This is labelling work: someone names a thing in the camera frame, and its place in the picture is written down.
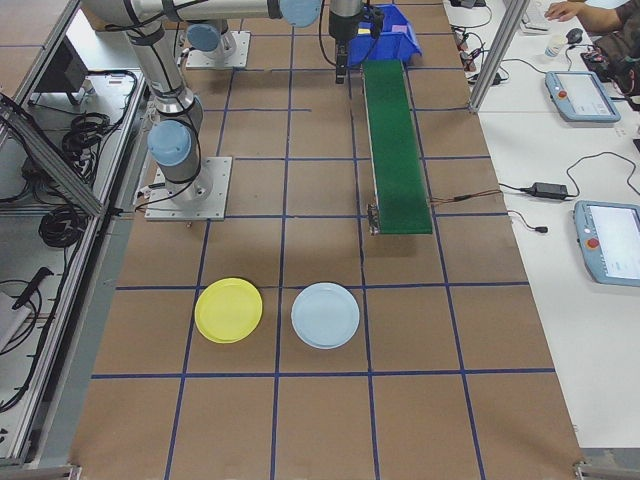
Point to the black power adapter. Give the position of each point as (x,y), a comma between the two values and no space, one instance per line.
(550,190)

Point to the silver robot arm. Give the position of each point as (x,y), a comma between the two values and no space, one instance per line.
(155,75)
(202,36)

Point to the small relay circuit board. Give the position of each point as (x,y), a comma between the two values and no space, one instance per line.
(470,62)
(462,42)

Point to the white cup blue print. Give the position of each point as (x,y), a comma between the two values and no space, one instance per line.
(554,48)

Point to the white keyboard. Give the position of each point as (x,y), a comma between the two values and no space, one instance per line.
(535,17)

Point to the V-shaped metal bar frame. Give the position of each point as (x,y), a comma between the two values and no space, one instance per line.
(55,164)

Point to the aluminium profile bar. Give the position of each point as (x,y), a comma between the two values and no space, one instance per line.
(600,472)
(65,472)

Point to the aluminium profile post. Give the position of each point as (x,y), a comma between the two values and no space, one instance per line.
(492,55)

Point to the blue grey teach pendant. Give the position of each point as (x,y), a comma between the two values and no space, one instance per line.
(582,95)
(610,245)

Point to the black control box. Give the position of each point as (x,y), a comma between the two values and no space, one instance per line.
(62,67)

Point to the seated person dark shirt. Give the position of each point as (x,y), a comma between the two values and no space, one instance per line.
(625,55)

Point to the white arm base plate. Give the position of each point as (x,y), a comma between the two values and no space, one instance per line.
(240,50)
(215,190)

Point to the person bare forearm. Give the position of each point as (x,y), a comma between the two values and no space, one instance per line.
(602,16)

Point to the black power supply box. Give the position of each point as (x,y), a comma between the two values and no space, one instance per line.
(495,78)

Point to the blue plastic bin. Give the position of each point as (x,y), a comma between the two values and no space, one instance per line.
(395,45)

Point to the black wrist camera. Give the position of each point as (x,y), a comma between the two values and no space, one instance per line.
(377,17)

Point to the green conveyor belt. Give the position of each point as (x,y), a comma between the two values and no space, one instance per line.
(397,150)

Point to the dark computer mouse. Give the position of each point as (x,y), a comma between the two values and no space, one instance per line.
(575,35)

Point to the person bare hand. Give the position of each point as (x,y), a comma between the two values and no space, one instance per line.
(562,10)

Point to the light blue plate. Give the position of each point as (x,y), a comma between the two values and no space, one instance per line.
(325,315)

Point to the yellow plate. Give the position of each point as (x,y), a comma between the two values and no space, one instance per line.
(227,310)

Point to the black electronics board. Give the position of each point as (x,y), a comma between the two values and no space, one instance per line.
(597,57)

